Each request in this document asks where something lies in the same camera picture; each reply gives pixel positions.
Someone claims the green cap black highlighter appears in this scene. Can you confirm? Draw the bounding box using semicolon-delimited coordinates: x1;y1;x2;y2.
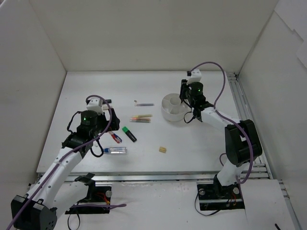
122;126;137;143

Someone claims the green grey marker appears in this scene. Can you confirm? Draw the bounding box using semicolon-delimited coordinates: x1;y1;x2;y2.
130;119;151;123

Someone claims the orange tip brown marker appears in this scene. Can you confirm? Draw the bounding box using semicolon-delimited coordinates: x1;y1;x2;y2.
130;117;151;122

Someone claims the clear glue bottle blue cap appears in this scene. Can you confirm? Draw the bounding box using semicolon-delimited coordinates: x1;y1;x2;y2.
103;147;127;155

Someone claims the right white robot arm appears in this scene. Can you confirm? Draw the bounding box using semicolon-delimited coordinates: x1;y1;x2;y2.
179;80;262;197

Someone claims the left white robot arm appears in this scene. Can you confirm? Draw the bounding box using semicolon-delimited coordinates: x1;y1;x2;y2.
7;108;120;230

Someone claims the white round divided organizer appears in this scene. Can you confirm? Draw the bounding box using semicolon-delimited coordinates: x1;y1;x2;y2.
161;93;190;122

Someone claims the dark pen in clear sleeve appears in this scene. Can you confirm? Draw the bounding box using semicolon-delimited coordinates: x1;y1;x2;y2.
135;103;154;107

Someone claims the small wooden clip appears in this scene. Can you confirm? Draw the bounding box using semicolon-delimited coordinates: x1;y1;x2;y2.
159;147;166;153

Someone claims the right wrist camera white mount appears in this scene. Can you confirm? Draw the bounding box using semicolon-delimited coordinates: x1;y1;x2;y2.
187;69;202;85

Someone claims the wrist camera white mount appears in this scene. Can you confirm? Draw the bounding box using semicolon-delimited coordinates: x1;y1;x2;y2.
86;97;104;115
187;69;202;85

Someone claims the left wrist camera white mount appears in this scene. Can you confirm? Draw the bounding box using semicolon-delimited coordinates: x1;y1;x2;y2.
86;97;104;115

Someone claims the aluminium frame rail right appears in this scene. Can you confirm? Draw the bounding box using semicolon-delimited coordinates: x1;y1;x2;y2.
226;71;302;230

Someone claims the aluminium frame rail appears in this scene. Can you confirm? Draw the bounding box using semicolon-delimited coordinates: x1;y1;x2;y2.
64;167;271;183
226;71;302;230

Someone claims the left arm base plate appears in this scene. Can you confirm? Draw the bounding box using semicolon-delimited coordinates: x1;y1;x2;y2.
65;186;112;215

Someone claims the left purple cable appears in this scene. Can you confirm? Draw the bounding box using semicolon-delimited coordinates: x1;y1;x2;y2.
4;95;127;230

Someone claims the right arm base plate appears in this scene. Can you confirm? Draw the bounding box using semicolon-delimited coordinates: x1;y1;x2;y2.
196;184;245;212

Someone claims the aluminium frame rail front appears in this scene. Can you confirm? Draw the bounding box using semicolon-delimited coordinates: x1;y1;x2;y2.
64;167;271;183

